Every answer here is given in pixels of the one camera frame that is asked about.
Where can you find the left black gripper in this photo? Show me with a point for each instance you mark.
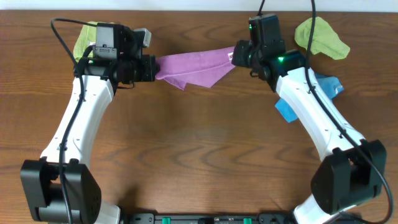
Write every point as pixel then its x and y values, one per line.
pixel 148 72

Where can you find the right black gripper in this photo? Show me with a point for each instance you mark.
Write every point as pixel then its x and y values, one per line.
pixel 238 58

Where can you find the purple microfiber cloth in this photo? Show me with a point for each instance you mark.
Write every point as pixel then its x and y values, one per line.
pixel 198 68

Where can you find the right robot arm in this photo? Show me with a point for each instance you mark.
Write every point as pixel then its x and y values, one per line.
pixel 352 167

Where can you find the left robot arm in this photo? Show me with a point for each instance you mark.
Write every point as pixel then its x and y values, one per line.
pixel 58 186

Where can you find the folded green cloth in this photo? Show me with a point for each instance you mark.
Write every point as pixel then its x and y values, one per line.
pixel 86 38

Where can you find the crumpled green cloth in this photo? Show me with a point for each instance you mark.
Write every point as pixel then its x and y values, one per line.
pixel 325 39

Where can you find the crumpled blue cloth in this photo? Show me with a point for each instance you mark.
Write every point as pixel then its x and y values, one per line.
pixel 329 84

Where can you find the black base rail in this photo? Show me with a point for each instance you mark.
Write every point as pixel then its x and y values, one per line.
pixel 150 218

